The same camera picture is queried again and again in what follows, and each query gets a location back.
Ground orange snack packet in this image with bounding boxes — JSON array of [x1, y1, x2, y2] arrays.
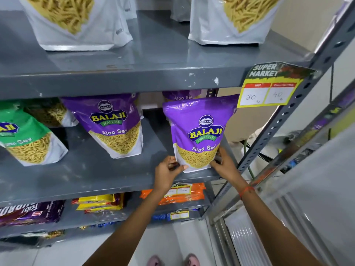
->
[[139, 182, 206, 206]]

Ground white ribbed panel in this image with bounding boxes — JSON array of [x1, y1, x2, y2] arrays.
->
[[224, 197, 305, 266]]

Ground person's right hand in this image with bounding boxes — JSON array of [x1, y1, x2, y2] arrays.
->
[[210, 147, 249, 192]]

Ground purple snack pouch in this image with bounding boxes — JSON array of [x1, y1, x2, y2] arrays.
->
[[163, 91, 209, 102], [163, 95, 240, 174], [61, 93, 144, 159]]

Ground orange thread wristband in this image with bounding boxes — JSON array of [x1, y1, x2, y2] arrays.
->
[[239, 186, 255, 200]]

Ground yellow biscuit packet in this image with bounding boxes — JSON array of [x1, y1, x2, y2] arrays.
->
[[72, 193, 125, 213]]

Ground dark shiny snack packet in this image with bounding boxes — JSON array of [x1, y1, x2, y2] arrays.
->
[[0, 230, 66, 247]]

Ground person's left hand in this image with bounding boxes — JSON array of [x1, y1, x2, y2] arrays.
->
[[154, 156, 189, 195]]

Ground small yellow price label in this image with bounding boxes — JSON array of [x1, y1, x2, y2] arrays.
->
[[169, 209, 190, 221], [164, 185, 192, 197]]

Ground large yellow price tag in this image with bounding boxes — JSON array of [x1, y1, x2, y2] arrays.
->
[[237, 62, 317, 108]]

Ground person's right forearm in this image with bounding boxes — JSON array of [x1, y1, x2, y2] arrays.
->
[[241, 189, 325, 266]]

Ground blue snack packet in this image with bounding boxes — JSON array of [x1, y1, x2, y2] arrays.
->
[[151, 209, 201, 222]]

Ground white noodle snack pouch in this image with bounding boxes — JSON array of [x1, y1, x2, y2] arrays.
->
[[17, 0, 134, 51], [188, 0, 286, 46]]

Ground person's left forearm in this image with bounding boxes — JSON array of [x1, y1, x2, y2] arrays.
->
[[83, 188, 170, 266]]

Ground green snack pouch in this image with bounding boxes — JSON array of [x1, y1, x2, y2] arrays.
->
[[0, 101, 69, 167]]

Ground grey metal shelving rack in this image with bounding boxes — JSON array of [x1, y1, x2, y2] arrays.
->
[[0, 0, 355, 248], [209, 80, 355, 266]]

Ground dark purple snack packet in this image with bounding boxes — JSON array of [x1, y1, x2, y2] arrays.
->
[[0, 200, 66, 227]]

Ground person's pink right shoe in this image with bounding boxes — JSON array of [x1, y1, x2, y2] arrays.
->
[[184, 253, 201, 266]]

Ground clear noodle snack pouch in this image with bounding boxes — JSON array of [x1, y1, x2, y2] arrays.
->
[[23, 98, 80, 128]]

